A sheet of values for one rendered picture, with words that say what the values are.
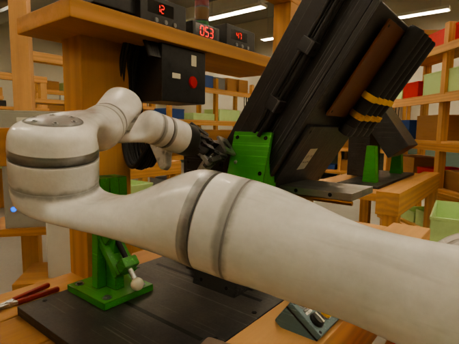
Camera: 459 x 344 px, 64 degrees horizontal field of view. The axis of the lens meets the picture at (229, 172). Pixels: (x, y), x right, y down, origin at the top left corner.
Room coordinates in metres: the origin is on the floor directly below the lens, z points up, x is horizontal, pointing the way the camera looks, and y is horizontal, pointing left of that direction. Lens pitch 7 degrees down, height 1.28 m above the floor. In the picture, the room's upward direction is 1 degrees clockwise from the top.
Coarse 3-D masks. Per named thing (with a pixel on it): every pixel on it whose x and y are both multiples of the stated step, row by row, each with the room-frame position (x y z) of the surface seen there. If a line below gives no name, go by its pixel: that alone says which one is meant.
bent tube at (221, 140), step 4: (220, 140) 0.93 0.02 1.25; (224, 140) 0.95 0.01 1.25; (220, 144) 0.94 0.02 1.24; (224, 144) 0.93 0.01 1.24; (228, 144) 0.96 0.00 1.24; (216, 148) 0.94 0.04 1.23; (220, 148) 0.93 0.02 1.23; (224, 148) 0.92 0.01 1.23; (228, 148) 0.93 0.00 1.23; (232, 148) 0.95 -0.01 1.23; (224, 152) 0.94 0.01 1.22; (228, 152) 0.92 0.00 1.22; (232, 152) 0.93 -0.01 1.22; (200, 164) 0.96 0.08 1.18; (200, 168) 0.96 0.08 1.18; (204, 168) 0.95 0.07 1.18; (208, 168) 0.96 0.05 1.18
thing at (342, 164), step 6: (402, 90) 8.56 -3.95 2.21; (402, 96) 8.59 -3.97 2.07; (408, 108) 8.77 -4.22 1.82; (402, 114) 8.45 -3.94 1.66; (408, 114) 8.76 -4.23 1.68; (342, 150) 9.24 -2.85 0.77; (342, 162) 9.35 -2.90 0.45; (330, 168) 9.51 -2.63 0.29; (336, 168) 9.54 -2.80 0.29; (342, 168) 9.35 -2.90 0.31
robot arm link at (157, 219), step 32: (96, 160) 0.40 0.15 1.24; (32, 192) 0.36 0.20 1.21; (64, 192) 0.37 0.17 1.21; (96, 192) 0.40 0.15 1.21; (160, 192) 0.32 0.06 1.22; (192, 192) 0.30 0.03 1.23; (64, 224) 0.36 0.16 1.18; (96, 224) 0.34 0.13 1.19; (128, 224) 0.32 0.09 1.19; (160, 224) 0.30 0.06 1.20
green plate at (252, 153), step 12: (240, 132) 0.95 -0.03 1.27; (252, 132) 0.93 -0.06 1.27; (264, 132) 0.91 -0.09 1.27; (240, 144) 0.94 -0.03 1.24; (252, 144) 0.92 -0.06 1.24; (264, 144) 0.90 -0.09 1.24; (240, 156) 0.93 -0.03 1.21; (252, 156) 0.91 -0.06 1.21; (264, 156) 0.89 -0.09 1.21; (228, 168) 0.95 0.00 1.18; (240, 168) 0.92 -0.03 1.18; (252, 168) 0.90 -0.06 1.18; (264, 168) 0.88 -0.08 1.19; (264, 180) 0.88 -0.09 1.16
